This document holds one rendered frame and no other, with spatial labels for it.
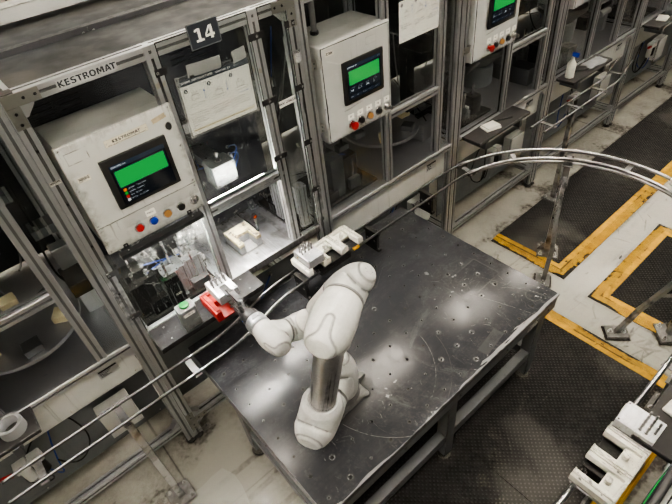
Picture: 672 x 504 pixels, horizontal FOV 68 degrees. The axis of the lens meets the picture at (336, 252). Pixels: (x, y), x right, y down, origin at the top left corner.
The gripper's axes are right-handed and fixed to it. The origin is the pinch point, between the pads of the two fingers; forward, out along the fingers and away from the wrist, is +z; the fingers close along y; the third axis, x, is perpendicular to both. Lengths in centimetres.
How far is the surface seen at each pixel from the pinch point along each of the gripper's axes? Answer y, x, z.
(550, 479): -100, -79, -128
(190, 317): -5.7, 17.2, 5.5
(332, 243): -16, -63, 5
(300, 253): -10.8, -44.1, 6.9
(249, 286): -12.6, -14.1, 8.4
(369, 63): 62, -105, 17
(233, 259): -13.0, -19.0, 30.4
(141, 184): 56, 11, 17
